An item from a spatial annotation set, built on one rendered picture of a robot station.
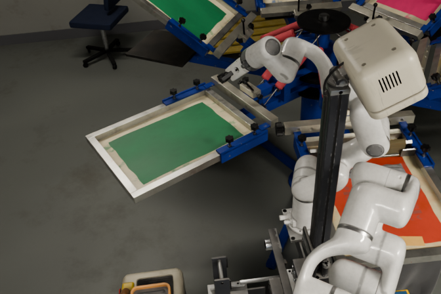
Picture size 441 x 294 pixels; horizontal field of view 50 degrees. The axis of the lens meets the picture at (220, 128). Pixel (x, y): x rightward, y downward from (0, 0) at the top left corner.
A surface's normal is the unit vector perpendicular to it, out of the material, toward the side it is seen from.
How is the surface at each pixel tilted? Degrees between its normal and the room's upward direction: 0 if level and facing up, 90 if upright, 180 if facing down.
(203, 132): 0
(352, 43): 27
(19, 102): 0
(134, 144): 0
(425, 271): 95
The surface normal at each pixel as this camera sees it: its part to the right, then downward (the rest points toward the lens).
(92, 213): -0.05, -0.79
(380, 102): 0.12, 0.61
